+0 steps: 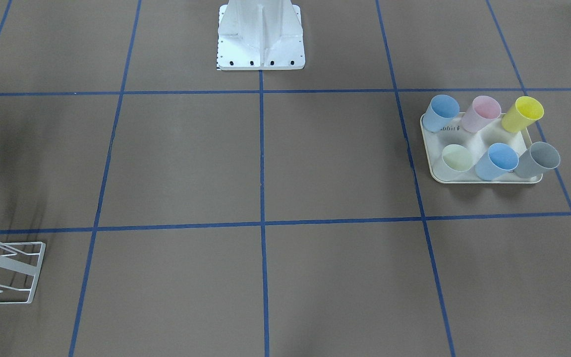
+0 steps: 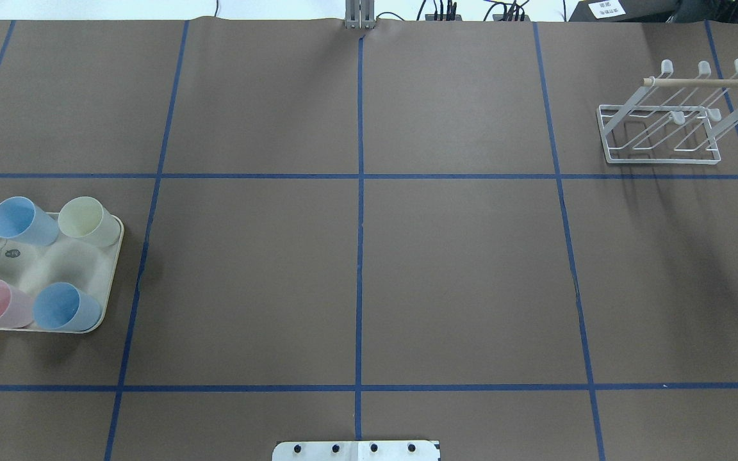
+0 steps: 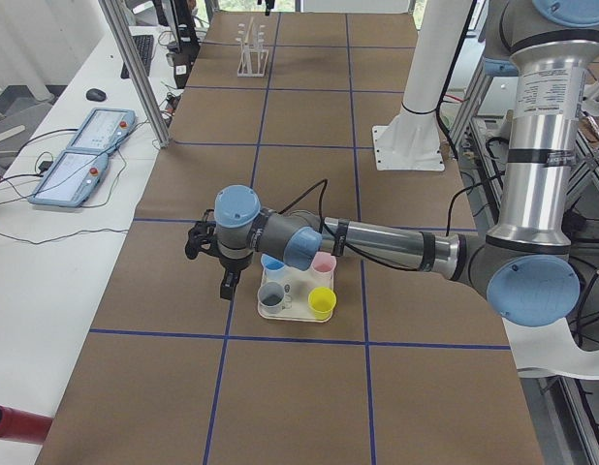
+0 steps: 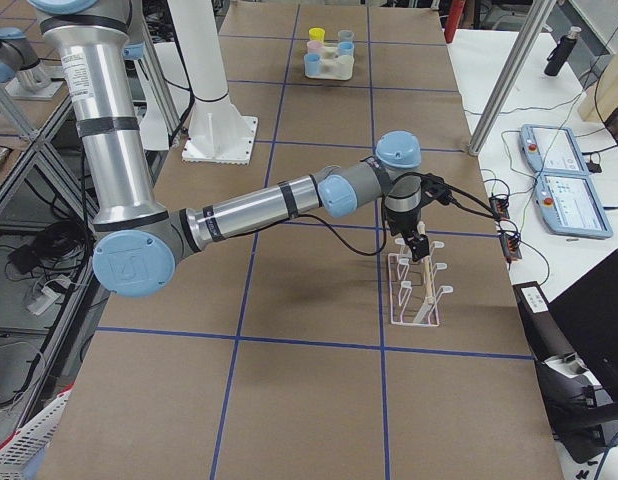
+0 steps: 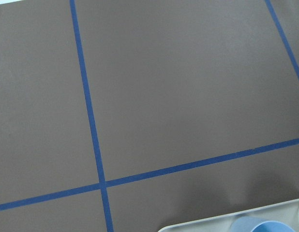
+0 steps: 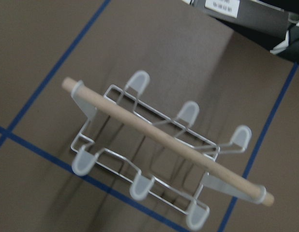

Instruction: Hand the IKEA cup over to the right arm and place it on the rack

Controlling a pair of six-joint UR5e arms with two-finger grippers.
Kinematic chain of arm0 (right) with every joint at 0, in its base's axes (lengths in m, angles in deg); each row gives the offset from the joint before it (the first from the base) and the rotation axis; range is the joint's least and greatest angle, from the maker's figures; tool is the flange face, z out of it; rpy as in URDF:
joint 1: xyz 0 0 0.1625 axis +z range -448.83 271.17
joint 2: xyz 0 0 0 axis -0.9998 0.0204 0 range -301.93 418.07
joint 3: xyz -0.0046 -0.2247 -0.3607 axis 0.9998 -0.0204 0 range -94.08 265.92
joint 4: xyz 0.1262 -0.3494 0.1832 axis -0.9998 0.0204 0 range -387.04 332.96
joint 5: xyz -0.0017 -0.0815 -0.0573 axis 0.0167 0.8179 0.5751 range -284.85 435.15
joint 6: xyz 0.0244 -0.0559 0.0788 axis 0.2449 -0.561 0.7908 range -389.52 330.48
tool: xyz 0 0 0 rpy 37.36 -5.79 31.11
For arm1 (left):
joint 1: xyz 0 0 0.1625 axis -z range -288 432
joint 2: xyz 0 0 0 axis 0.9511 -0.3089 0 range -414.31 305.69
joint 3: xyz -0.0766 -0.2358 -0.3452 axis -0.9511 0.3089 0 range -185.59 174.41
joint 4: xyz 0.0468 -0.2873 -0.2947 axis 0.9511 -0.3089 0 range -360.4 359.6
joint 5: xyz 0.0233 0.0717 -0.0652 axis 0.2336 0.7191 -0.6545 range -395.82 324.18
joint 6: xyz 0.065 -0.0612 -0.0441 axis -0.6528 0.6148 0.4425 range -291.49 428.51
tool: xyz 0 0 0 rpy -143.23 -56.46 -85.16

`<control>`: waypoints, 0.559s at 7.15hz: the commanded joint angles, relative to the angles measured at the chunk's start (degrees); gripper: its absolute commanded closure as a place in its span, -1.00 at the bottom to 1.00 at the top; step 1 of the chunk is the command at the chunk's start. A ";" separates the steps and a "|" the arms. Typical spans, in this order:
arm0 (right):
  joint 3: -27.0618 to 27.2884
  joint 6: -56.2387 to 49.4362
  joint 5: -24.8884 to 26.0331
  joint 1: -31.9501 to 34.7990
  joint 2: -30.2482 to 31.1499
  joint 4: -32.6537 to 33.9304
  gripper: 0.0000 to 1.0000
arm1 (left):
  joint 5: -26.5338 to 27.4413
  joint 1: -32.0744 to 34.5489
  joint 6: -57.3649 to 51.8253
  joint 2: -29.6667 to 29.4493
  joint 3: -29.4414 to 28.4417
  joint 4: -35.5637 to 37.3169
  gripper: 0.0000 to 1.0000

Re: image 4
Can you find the white wire cup rack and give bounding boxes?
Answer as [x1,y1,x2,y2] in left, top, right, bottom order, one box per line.
[386,221,454,327]

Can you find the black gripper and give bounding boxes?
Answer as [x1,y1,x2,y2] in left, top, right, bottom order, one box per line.
[386,207,430,260]

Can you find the yellow plastic cup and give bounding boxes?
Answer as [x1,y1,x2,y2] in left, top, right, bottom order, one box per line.
[308,27,325,42]

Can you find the black water bottle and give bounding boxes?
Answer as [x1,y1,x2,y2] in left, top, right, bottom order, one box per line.
[543,26,581,77]

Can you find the grey plastic cup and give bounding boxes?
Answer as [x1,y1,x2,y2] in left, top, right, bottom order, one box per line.
[338,30,354,42]

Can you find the black laptop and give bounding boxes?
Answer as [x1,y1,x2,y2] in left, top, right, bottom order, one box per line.
[513,249,618,400]

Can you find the cream plastic tray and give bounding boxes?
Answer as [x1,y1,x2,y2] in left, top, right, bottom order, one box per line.
[310,42,355,81]

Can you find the teach pendant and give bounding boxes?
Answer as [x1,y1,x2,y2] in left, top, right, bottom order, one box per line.
[534,172,613,239]
[520,124,587,174]

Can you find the white perforated basket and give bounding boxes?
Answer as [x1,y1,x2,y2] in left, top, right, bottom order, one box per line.
[0,384,73,480]

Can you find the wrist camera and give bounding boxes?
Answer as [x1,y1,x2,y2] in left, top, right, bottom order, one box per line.
[420,173,453,206]

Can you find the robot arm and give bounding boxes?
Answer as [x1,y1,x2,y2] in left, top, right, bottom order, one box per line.
[34,1,425,297]

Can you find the aluminium frame post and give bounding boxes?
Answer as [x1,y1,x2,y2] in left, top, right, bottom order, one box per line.
[468,0,556,156]

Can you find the pink plastic cup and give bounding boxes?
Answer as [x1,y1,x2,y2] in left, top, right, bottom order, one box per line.
[306,40,323,54]

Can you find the light blue plastic cup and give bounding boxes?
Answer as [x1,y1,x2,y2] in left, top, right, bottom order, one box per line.
[338,41,355,56]

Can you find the lower teach pendant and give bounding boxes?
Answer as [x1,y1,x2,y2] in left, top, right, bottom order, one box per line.
[534,172,613,239]

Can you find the cream plastic cup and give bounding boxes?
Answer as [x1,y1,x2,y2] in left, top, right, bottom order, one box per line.
[320,45,338,60]

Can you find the upper teach pendant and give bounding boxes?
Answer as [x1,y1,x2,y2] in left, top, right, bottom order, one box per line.
[520,124,587,174]

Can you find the white camera pillar base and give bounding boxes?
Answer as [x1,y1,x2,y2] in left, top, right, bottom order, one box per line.
[168,0,258,164]

